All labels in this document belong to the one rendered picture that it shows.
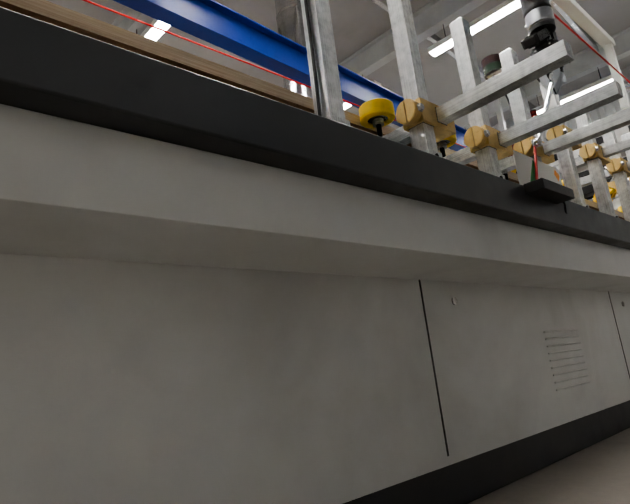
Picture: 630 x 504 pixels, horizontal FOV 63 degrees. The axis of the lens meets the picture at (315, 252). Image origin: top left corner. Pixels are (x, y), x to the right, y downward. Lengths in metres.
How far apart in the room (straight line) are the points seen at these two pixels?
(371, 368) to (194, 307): 0.41
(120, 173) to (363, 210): 0.40
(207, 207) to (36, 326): 0.27
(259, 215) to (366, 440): 0.54
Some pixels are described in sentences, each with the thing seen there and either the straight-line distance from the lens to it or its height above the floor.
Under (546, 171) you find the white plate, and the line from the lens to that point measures 1.49.
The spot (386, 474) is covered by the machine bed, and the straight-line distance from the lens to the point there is 1.09.
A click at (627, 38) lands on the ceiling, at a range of 9.95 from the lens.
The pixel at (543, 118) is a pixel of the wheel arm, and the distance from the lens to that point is 1.26.
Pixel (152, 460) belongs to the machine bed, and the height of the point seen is 0.24.
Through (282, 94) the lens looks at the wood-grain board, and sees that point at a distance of 1.08.
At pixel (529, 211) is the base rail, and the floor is 0.64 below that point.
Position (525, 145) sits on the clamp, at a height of 0.85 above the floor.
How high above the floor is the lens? 0.33
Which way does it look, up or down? 14 degrees up
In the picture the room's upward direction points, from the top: 7 degrees counter-clockwise
